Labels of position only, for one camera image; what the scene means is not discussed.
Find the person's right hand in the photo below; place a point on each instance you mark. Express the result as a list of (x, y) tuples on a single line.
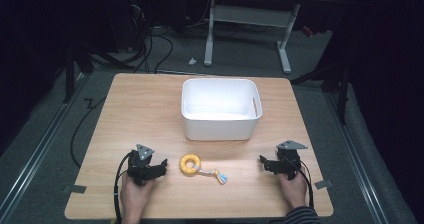
[(294, 192)]

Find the black metal stand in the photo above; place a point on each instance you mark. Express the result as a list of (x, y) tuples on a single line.
[(69, 74), (343, 94)]

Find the metal floor rail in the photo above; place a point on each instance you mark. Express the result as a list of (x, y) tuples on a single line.
[(36, 154), (356, 157)]

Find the white paper scrap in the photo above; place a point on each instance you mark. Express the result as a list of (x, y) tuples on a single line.
[(192, 61)]

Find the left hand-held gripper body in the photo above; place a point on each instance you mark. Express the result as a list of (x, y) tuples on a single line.
[(140, 170)]

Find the person's left hand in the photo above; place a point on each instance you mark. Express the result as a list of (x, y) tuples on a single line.
[(135, 197)]

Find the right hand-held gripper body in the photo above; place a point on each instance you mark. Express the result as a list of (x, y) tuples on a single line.
[(288, 164)]

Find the grey tape piece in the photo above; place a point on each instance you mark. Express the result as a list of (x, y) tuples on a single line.
[(323, 184), (75, 188)]

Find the white plastic bin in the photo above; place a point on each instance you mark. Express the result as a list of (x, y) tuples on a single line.
[(220, 117)]

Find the desk with white legs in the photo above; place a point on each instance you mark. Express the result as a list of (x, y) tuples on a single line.
[(253, 15)]

